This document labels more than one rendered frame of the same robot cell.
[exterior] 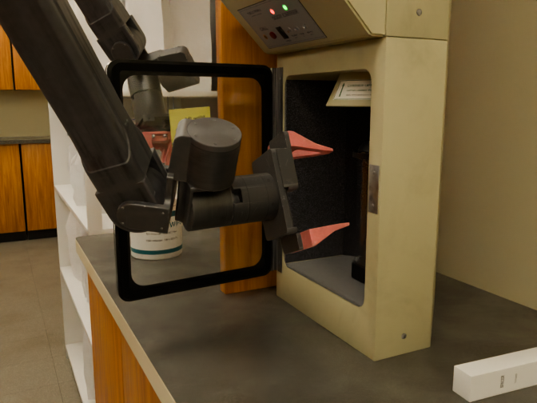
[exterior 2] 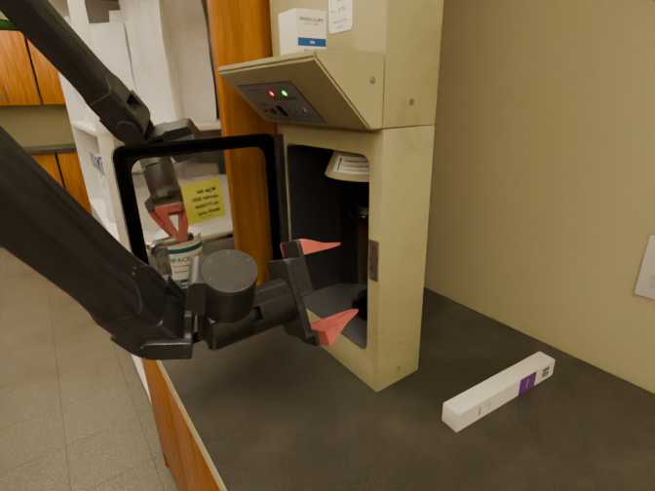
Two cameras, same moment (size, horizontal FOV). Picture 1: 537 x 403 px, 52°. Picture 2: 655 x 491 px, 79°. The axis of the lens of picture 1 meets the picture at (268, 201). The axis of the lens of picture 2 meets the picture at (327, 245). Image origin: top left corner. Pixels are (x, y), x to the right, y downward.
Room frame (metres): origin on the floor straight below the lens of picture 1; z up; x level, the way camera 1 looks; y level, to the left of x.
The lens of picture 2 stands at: (0.19, 0.01, 1.46)
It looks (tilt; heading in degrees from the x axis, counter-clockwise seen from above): 21 degrees down; 352
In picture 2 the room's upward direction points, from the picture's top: 1 degrees counter-clockwise
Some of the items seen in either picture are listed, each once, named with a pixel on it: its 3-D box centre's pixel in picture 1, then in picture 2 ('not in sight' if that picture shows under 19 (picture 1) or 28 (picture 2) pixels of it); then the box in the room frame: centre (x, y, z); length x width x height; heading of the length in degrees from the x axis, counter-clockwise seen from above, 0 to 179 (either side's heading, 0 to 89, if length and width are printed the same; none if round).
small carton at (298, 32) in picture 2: not in sight; (302, 35); (0.84, -0.06, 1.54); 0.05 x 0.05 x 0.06; 27
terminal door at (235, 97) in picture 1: (197, 178); (214, 242); (0.95, 0.12, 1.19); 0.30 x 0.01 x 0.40; 122
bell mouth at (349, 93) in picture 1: (379, 89); (370, 158); (0.93, -0.19, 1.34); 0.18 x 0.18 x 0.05
